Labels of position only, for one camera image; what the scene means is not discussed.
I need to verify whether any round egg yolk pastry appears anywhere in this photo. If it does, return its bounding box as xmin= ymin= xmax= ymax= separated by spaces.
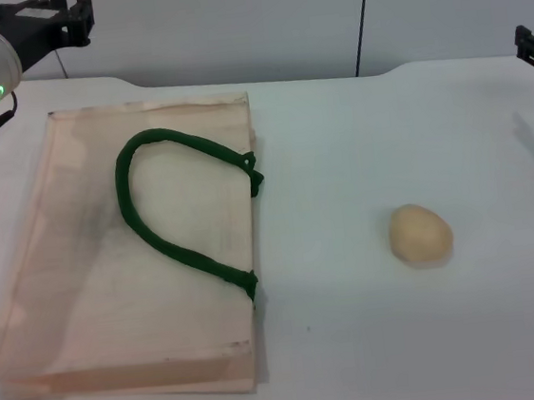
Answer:
xmin=385 ymin=198 xmax=457 ymax=272

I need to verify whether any white handbag with green handles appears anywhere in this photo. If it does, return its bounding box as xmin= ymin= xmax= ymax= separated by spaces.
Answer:
xmin=0 ymin=89 xmax=288 ymax=400

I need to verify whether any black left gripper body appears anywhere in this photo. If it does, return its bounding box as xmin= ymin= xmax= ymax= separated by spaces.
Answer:
xmin=0 ymin=0 xmax=74 ymax=77

